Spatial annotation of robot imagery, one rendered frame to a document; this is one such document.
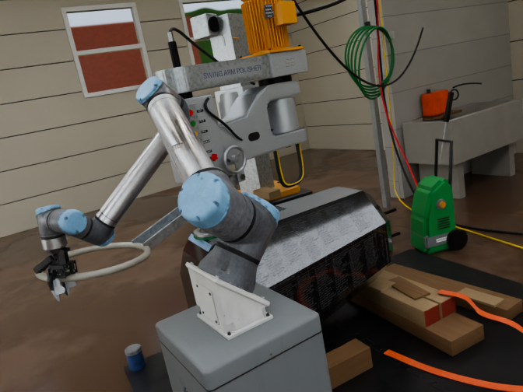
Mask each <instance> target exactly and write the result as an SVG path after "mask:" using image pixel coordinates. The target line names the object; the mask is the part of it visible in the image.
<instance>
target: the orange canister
mask: <svg viewBox="0 0 523 392"><path fill-rule="evenodd" d="M426 91H427V93H424V94H423V95H422V96H421V97H422V105H423V116H424V117H420V118H422V119H423V121H434V120H436V119H440V118H442V117H444V114H445V109H446V104H447V100H448V90H447V89H442V90H437V91H433V92H431V91H430V89H427V90H426ZM460 112H462V109H460V110H451V115H452V114H457V113H460Z"/></svg>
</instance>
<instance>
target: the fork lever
mask: <svg viewBox="0 0 523 392"><path fill-rule="evenodd" d="M227 176H228V177H229V178H230V180H231V182H232V184H233V186H235V185H236V184H237V183H239V182H238V180H237V175H236V174H234V175H231V173H229V172H228V174H227ZM245 177H246V176H245V174H241V175H240V178H241V179H242V180H244V179H245ZM186 222H188V220H186V219H185V218H184V217H183V216H182V215H181V213H180V211H179V208H178V206H177V207H176V208H175V209H174V210H173V211H171V212H170V213H168V214H167V215H165V216H164V217H163V218H162V219H160V220H159V221H158V222H156V223H154V224H153V225H152V226H150V227H149V228H148V229H147V230H145V231H144V232H142V233H141V234H139V235H138V236H137V237H136V238H134V239H133V240H132V243H142V245H143V246H149V247H150V249H151V250H152V249H153V248H154V247H155V246H157V245H158V244H159V243H161V242H162V241H163V240H165V239H166V238H167V237H168V236H169V235H171V234H172V233H174V232H175V231H176V230H178V229H179V228H180V227H182V226H183V225H184V224H185V223H186Z"/></svg>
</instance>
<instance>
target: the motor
mask: <svg viewBox="0 0 523 392"><path fill-rule="evenodd" d="M241 1H242V2H243V3H242V4H241V5H240V6H241V10H242V14H243V19H244V27H245V31H246V36H247V44H248V48H249V52H250V54H252V55H249V56H246V57H242V56H240V58H251V57H257V56H261V55H264V54H270V53H276V52H282V51H294V50H299V49H304V46H301V45H298V47H288V46H290V41H289V36H288V31H287V26H289V25H293V24H295V23H297V14H296V8H295V3H294V1H283V0H241ZM240 58H238V59H240Z"/></svg>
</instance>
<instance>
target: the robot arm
mask: <svg viewBox="0 0 523 392"><path fill-rule="evenodd" d="M136 100H137V101H138V102H139V104H142V105H143V106H144V107H145V108H146V110H147V112H148V114H149V116H150V117H151V118H152V120H153V123H154V124H155V126H156V129H157V131H158V132H157V133H156V134H155V135H154V136H153V138H152V139H151V141H150V142H149V144H148V145H147V146H146V147H145V149H144V150H143V152H142V153H141V155H140V156H139V157H138V159H137V160H136V161H135V163H134V164H133V165H132V167H131V168H130V170H129V171H128V172H127V173H126V175H125V176H124V178H123V179H122V180H121V182H120V184H119V185H118V186H117V187H116V188H115V190H114V192H113V193H112V194H111V196H110V197H109V198H108V199H107V201H106V202H105V204H104V205H103V207H102V208H101V209H100V210H99V212H98V213H97V214H96V215H95V216H94V217H93V219H91V218H90V217H87V216H85V215H84V214H83V213H82V212H81V211H78V210H76V209H61V206H60V205H58V204H56V205H49V206H44V207H41V208H38V209H36V211H35V212H36V218H37V224H38V228H39V232H40V239H41V243H42V247H43V250H46V251H47V254H51V255H50V256H48V257H46V258H45V259H44V260H43V261H41V262H40V263H39V264H38V265H36V266H35V268H34V269H33V270H34V272H35V273H36V274H38V273H41V272H44V271H45V270H46V268H47V283H48V286H49V288H50V290H51V292H52V294H53V295H54V297H55V298H56V300H57V301H60V296H59V294H62V293H65V294H66V295H67V296H69V288H71V287H74V286H76V282H62V286H61V283H60V280H59V279H56V278H66V277H67V276H69V275H73V274H75V273H76V272H78V270H77V266H76V262H75V260H69V258H68V251H70V247H65V246H67V244H68V242H67V239H66V234H67V235H70V236H73V237H75V238H77V239H81V240H84V241H86V242H88V243H91V244H92V245H94V246H98V247H105V246H107V245H108V244H110V243H111V242H112V240H113V239H114V236H115V230H114V228H115V227H116V225H117V224H118V222H119V221H120V219H121V218H122V216H123V215H124V214H125V213H126V211H127V210H128V208H129V207H130V206H131V204H132V203H133V201H134V200H135V199H136V198H137V196H138V195H139V193H140V192H141V190H142V189H143V188H144V187H145V185H146V184H147V183H148V181H149V179H150V178H151V177H152V175H153V174H154V173H155V172H156V170H157V169H158V167H159V166H160V164H161V163H162V162H163V161H164V159H165V158H166V157H167V155H168V154H169V155H170V157H171V159H172V161H173V163H174V165H175V167H176V169H177V172H178V174H179V176H180V178H181V180H182V182H183V185H182V188H181V191H180V192H179V195H178V200H177V203H178V208H179V211H180V213H181V215H182V216H183V217H184V218H185V219H186V220H188V221H189V222H190V223H191V224H192V225H193V226H196V227H198V228H200V229H203V230H204V231H206V232H207V233H210V234H212V235H213V236H215V237H217V238H219V239H218V240H217V242H216V245H215V246H214V248H213V249H212V250H211V251H210V252H209V253H208V254H207V255H206V256H205V257H204V258H203V259H202V260H201V261H200V263H199V265H198V268H199V269H201V270H203V271H205V272H207V273H209V274H211V275H213V276H216V275H217V276H219V279H221V280H223V281H225V282H227V283H229V284H231V285H234V286H236V287H238V288H239V289H243V290H244V291H247V292H249V293H253V291H254V288H255V283H256V274H257V268H258V265H259V263H260V261H261V259H262V256H263V254H264V252H265V250H266V248H267V246H268V244H269V241H270V239H271V238H272V234H273V233H274V231H275V229H276V227H277V225H278V221H279V217H280V214H279V211H278V209H276V207H274V206H273V205H272V204H270V203H269V202H267V201H266V200H264V199H263V198H259V197H258V196H256V195H254V194H251V193H247V192H243V193H240V192H239V191H238V190H237V189H236V188H235V187H234V186H233V184H232V182H231V180H230V178H229V177H228V176H227V174H226V172H225V171H224V170H222V169H220V168H218V167H215V166H214V164H213V163H212V160H211V159H210V158H209V155H208V153H207V152H206V150H205V149H204V147H203V145H202V143H201V142H200V140H199V138H198V136H197V135H196V133H195V131H194V129H193V127H192V126H191V124H190V111H189V108H188V105H187V103H186V101H185V100H184V98H183V97H181V96H180V95H179V94H177V93H176V92H175V91H174V90H172V89H171V88H170V87H169V86H168V85H167V84H166V83H165V82H163V80H162V79H159V78H158V77H156V76H153V77H151V78H148V79H147V80H146V81H145V82H144V83H143V84H142V85H141V86H140V87H139V89H138V91H137V93H136ZM74 264H75V266H74ZM75 268H76V269H75Z"/></svg>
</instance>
